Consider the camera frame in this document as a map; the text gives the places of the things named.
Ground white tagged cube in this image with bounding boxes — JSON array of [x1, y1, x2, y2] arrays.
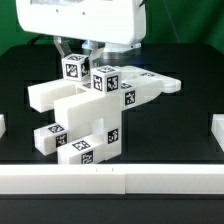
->
[[61, 53, 90, 81]]

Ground white part right edge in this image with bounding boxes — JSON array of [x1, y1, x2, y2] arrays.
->
[[211, 114, 224, 152]]

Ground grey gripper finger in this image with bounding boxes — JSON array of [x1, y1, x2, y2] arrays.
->
[[89, 41, 104, 68], [54, 36, 71, 58]]

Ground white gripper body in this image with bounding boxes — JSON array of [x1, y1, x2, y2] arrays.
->
[[15, 0, 146, 45]]

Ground white front rail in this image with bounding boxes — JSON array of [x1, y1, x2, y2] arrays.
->
[[0, 164, 224, 194]]

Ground white tagged block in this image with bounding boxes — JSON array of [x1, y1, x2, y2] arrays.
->
[[91, 65, 121, 95]]

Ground white part edge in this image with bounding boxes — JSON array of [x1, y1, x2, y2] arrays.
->
[[211, 114, 224, 152], [0, 114, 7, 139]]

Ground white chair seat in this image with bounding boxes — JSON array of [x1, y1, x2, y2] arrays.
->
[[76, 112, 122, 161]]

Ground white chair back frame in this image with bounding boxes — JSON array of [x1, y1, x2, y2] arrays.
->
[[28, 66, 181, 129]]

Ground white part left edge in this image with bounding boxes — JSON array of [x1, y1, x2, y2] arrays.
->
[[0, 114, 7, 139]]

